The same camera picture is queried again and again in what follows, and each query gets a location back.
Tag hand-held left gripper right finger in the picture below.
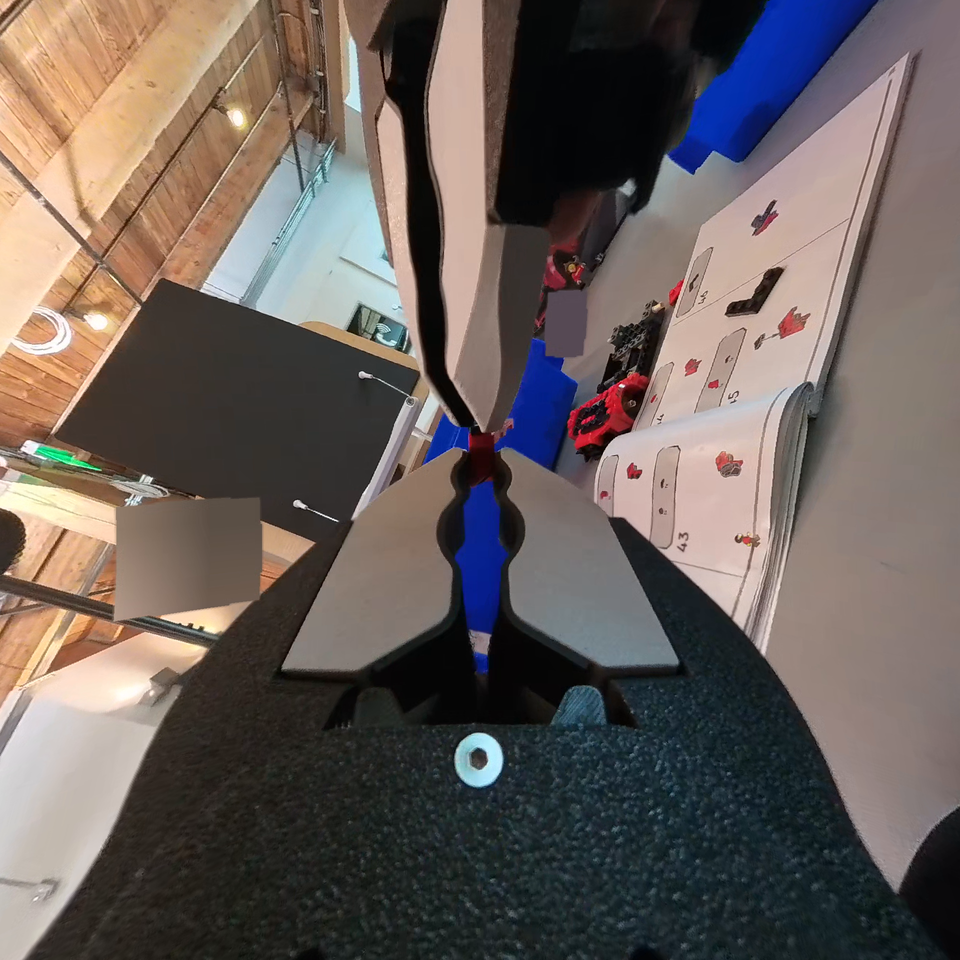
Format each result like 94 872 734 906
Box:
495 447 681 676

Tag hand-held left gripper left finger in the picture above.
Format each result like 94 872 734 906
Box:
279 447 466 681

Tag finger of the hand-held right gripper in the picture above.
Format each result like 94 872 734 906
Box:
423 0 554 438
346 0 485 432

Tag red lego assembly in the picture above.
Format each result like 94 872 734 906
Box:
466 423 516 485

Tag black angled lego piece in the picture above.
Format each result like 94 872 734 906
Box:
725 266 785 316

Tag lego set box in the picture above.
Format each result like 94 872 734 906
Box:
534 187 631 339

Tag partly built lego car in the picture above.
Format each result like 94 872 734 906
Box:
567 300 669 460

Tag person's right hand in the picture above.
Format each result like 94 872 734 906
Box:
549 189 603 243

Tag black phone sign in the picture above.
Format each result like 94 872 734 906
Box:
348 303 412 354

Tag large blue divided bin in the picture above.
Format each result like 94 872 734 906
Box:
423 337 579 676

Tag white rolled tube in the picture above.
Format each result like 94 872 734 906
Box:
367 393 425 511

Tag blue plastic bin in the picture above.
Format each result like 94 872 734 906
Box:
667 0 879 174

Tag instruction booklet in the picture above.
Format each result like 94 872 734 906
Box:
592 52 916 654

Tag wood framed black board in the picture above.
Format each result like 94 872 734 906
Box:
52 279 421 541

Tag dark metal pole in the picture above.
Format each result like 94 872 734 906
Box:
0 573 220 645

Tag green exit sign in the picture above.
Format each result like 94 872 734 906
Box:
21 441 100 472

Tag white coiled cable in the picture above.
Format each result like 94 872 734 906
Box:
11 306 74 355

